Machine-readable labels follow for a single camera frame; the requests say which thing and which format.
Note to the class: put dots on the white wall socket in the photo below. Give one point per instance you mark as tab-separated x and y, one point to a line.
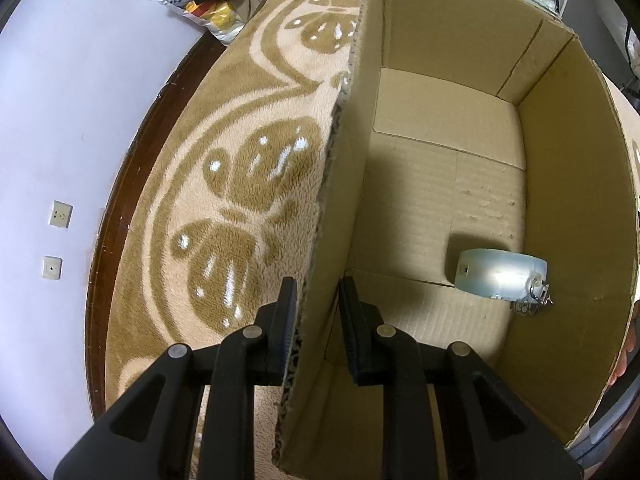
51	267
60	214

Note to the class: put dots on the brown patterned plush blanket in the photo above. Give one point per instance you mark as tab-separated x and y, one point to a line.
240	110

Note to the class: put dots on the dark wooden bed frame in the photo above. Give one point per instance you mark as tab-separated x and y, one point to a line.
107	240

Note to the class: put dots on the clear plastic bag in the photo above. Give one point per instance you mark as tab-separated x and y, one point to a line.
215	15

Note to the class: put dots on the cardboard box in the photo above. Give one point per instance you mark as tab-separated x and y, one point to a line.
430	200

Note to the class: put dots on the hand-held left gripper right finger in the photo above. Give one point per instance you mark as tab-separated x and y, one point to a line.
350	325

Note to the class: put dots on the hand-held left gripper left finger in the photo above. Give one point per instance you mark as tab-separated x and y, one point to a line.
287	320

